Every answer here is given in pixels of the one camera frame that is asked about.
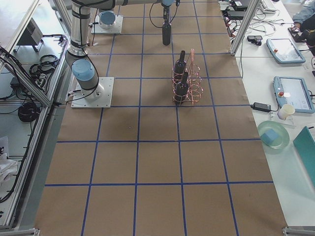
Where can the blue teach pendant near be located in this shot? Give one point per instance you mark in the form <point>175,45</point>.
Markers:
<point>293,91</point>

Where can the dark wine bottle in basket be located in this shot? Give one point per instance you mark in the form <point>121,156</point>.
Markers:
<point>181,89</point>

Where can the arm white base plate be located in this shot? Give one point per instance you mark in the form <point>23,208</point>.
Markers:
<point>115,28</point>
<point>100,98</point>

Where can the blue foam cube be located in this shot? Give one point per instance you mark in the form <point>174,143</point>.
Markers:
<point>270,137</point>

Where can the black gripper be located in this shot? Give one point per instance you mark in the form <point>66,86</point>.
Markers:
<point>165,13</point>

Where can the dark wine bottle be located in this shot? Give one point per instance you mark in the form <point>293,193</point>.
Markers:
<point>166,33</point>
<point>181,89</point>

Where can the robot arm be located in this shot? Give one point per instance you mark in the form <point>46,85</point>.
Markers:
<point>107,15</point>
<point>77,58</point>

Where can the grey control box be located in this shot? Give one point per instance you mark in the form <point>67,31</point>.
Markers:
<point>32,36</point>

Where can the green glass plate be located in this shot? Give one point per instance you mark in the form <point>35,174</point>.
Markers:
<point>284,136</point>

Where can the black power adapter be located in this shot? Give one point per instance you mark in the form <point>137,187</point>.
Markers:
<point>261,107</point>

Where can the aluminium frame post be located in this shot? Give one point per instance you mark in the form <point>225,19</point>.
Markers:
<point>249,14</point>

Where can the blue teach pendant far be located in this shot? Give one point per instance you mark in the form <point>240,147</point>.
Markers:
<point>284,51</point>

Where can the white paper cup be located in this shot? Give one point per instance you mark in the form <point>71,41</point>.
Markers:
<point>285,111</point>

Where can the copper wire wine basket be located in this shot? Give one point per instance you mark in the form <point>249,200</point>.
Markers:
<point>195,90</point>

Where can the teal book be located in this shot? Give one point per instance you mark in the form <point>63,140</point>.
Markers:
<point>304,143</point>

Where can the blue teach pendant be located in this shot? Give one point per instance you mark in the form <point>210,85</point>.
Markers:
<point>293,91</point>
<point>284,51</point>

